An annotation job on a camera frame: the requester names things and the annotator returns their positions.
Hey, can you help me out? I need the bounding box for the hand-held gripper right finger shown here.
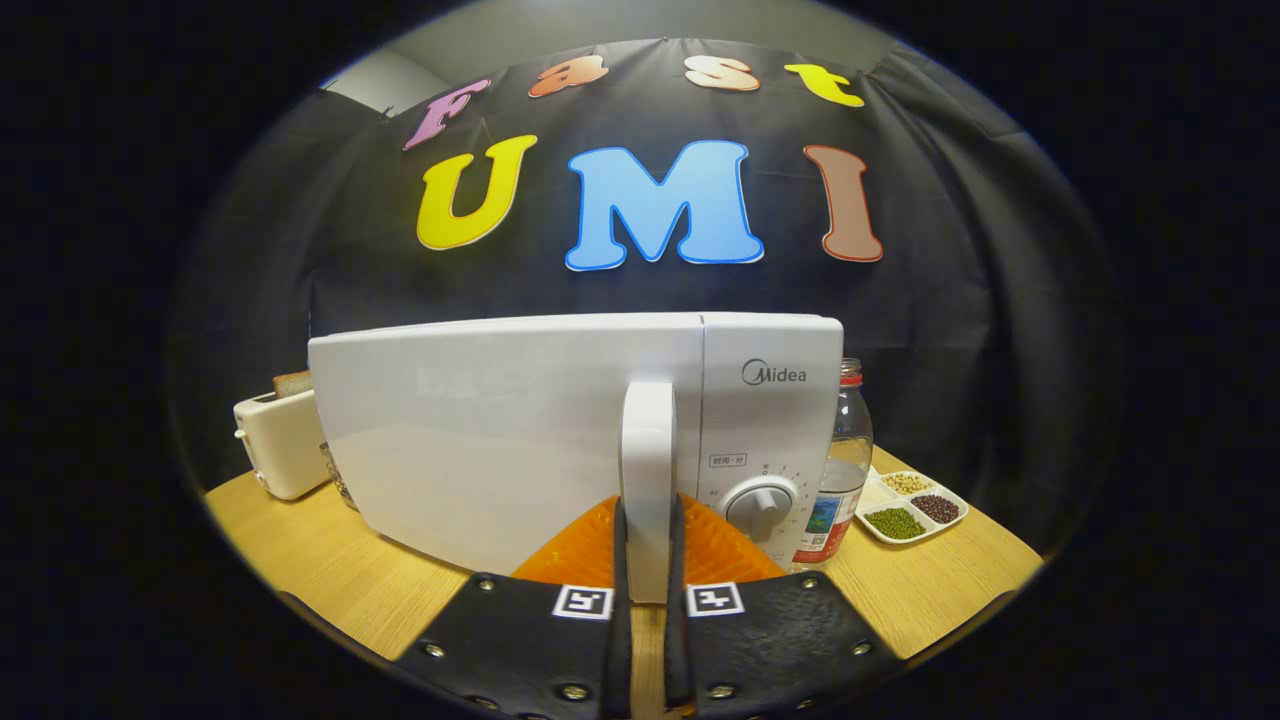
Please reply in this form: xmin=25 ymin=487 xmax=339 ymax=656
xmin=665 ymin=493 xmax=906 ymax=720

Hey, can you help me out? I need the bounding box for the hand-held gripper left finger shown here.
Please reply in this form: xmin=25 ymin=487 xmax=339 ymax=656
xmin=395 ymin=495 xmax=633 ymax=720

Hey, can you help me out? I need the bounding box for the white microwave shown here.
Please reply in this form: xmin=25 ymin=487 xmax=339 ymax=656
xmin=307 ymin=312 xmax=846 ymax=604

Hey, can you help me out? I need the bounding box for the white divided bean tray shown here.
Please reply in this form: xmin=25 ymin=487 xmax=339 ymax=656
xmin=855 ymin=467 xmax=969 ymax=546

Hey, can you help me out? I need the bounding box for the clear water bottle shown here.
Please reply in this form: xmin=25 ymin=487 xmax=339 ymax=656
xmin=793 ymin=357 xmax=874 ymax=573

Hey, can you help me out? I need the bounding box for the white toaster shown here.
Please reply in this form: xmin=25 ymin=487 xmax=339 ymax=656
xmin=233 ymin=388 xmax=336 ymax=501

